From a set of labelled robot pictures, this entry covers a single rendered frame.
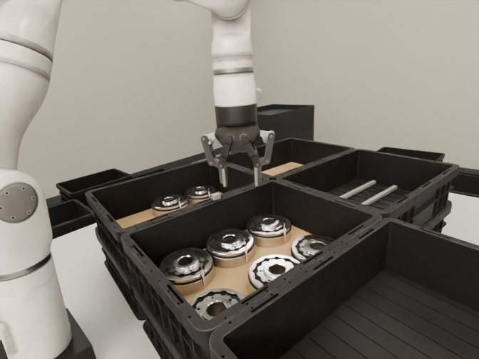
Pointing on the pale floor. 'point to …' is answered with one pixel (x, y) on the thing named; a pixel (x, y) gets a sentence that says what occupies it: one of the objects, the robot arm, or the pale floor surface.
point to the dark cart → (286, 121)
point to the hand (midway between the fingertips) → (240, 178)
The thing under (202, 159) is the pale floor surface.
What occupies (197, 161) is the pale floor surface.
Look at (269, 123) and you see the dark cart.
